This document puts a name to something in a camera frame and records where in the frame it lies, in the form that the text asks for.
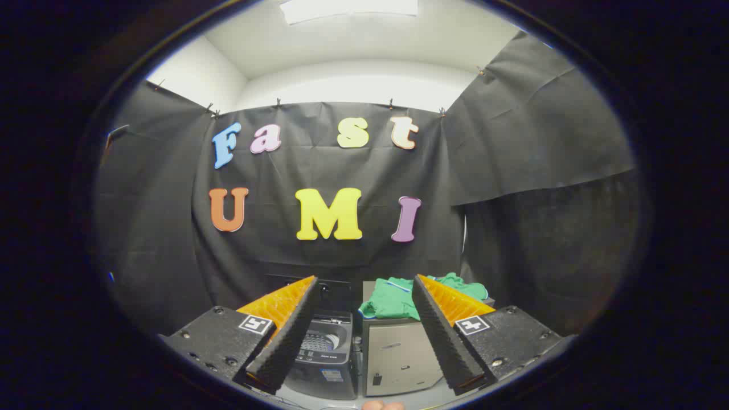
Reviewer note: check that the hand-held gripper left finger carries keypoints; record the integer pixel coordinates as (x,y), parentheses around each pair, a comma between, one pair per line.
(287,336)

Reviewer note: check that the grey cabinet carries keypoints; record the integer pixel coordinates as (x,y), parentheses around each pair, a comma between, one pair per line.
(398,359)

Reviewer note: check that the green polo shirt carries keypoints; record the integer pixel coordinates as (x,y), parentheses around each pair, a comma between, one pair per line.
(393,302)

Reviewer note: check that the white ceiling light panel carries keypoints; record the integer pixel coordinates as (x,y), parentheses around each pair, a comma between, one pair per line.
(347,8)

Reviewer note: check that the black backdrop cloth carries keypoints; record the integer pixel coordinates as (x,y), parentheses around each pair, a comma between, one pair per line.
(285,171)

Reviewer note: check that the dark grey washing machine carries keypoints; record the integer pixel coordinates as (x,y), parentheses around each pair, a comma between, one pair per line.
(330,347)

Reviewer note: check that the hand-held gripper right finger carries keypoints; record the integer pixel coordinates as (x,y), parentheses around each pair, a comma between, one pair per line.
(441,336)

